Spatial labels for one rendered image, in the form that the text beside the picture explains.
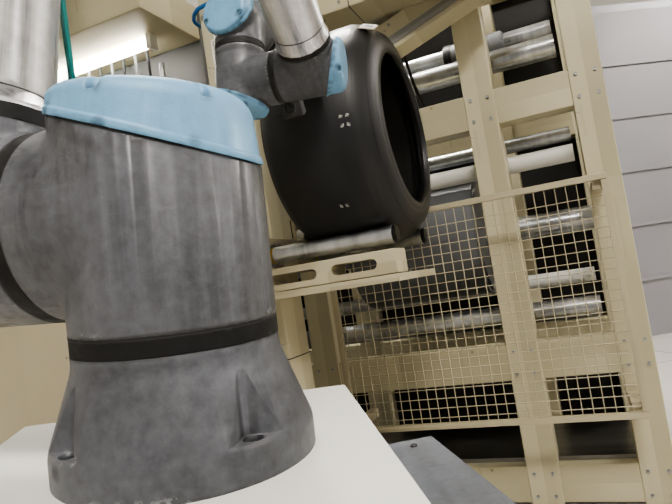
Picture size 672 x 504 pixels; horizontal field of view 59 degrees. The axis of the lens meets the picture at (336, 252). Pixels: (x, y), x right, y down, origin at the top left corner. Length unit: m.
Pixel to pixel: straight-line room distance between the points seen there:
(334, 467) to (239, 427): 0.07
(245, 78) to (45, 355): 0.76
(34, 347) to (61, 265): 1.01
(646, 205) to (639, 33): 1.47
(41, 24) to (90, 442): 0.36
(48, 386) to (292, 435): 1.07
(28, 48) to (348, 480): 0.43
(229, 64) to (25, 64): 0.55
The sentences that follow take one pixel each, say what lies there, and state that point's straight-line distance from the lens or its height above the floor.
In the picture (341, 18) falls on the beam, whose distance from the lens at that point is 2.03.
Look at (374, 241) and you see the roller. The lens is 1.44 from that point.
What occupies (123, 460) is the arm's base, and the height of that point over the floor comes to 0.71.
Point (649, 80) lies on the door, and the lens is 5.83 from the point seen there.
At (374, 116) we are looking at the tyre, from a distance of 1.38.
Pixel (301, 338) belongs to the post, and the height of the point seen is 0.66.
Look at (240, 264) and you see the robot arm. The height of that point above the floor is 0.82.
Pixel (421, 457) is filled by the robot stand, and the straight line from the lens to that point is 0.68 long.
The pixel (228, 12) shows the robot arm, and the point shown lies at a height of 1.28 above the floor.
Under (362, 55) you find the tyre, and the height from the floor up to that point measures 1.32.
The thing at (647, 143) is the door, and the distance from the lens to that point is 5.66.
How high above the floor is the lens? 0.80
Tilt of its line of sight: 3 degrees up
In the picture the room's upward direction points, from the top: 9 degrees counter-clockwise
